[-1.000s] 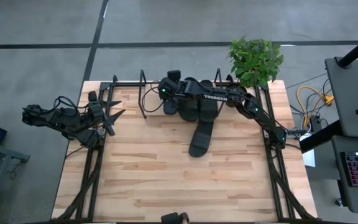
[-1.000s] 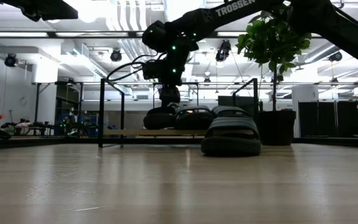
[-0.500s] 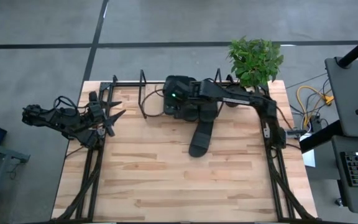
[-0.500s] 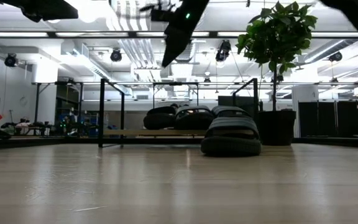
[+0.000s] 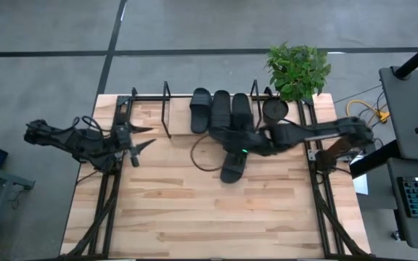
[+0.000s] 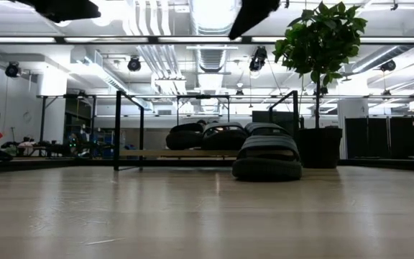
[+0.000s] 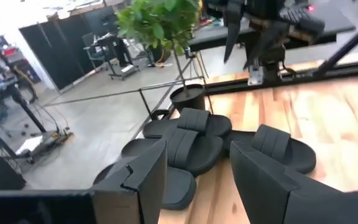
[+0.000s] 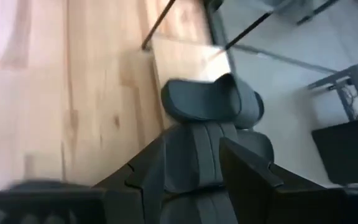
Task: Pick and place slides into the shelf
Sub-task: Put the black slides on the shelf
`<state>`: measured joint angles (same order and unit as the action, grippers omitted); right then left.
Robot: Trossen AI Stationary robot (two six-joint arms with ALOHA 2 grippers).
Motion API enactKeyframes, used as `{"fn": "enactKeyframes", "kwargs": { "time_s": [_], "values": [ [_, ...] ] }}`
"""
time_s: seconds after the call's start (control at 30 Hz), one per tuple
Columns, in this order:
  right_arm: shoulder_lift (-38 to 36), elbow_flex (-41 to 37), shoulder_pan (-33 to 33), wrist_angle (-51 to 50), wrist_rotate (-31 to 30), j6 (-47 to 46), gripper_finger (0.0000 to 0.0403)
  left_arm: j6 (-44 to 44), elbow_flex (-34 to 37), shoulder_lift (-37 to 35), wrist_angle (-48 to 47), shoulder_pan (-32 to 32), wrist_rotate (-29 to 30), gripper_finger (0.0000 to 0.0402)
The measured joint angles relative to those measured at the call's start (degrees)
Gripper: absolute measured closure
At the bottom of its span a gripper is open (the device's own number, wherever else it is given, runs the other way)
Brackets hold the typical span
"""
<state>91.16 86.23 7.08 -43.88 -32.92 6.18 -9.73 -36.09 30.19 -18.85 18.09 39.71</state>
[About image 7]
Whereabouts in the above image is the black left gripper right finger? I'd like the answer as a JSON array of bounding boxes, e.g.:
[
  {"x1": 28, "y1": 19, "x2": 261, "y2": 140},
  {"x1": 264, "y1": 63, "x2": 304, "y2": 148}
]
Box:
[{"x1": 230, "y1": 141, "x2": 358, "y2": 224}]

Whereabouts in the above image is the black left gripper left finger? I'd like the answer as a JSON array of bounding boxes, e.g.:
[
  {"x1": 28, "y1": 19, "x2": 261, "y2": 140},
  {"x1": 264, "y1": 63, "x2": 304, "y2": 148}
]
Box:
[{"x1": 91, "y1": 139, "x2": 168, "y2": 224}]

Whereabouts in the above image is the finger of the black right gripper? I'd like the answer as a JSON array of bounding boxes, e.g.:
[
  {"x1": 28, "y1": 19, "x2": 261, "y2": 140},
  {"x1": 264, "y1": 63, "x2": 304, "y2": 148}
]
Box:
[
  {"x1": 244, "y1": 22, "x2": 291, "y2": 68},
  {"x1": 224, "y1": 17, "x2": 245, "y2": 63}
]

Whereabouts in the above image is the black rubber slide sandal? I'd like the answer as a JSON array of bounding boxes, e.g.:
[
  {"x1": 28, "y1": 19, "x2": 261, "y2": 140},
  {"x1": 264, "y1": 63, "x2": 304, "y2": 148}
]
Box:
[
  {"x1": 92, "y1": 155, "x2": 198, "y2": 211},
  {"x1": 223, "y1": 124, "x2": 318, "y2": 175},
  {"x1": 121, "y1": 127, "x2": 225, "y2": 177},
  {"x1": 142, "y1": 107, "x2": 233, "y2": 140}
]

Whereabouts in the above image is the grey desk top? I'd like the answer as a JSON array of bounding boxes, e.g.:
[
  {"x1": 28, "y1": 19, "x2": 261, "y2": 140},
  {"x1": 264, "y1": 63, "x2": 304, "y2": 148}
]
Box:
[{"x1": 188, "y1": 1, "x2": 357, "y2": 52}]

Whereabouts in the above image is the green leafy plant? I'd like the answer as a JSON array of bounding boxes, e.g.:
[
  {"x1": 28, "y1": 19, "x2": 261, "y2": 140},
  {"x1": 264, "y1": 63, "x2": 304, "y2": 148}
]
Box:
[{"x1": 114, "y1": 0, "x2": 201, "y2": 91}]

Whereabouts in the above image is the black plant pot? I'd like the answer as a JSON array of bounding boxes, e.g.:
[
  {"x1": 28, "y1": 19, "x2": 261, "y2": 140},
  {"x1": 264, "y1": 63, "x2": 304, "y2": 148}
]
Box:
[{"x1": 169, "y1": 83, "x2": 207, "y2": 113}]

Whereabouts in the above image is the black rolling cart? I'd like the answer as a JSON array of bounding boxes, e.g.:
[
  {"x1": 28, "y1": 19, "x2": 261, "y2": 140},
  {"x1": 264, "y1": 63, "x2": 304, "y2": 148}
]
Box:
[{"x1": 96, "y1": 33, "x2": 141, "y2": 81}]

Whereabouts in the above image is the black office chair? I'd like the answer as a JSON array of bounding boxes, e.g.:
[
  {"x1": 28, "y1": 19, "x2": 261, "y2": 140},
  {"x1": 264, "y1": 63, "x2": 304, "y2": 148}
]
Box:
[{"x1": 81, "y1": 32, "x2": 111, "y2": 72}]

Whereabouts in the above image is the yellow cable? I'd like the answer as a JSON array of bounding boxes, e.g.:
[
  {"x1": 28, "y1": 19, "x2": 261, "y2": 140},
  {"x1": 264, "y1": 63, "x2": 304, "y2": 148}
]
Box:
[{"x1": 149, "y1": 60, "x2": 174, "y2": 68}]

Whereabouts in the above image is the black partition wall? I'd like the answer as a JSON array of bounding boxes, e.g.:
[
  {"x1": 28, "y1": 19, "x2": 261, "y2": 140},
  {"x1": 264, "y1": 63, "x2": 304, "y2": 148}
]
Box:
[{"x1": 19, "y1": 6, "x2": 117, "y2": 91}]

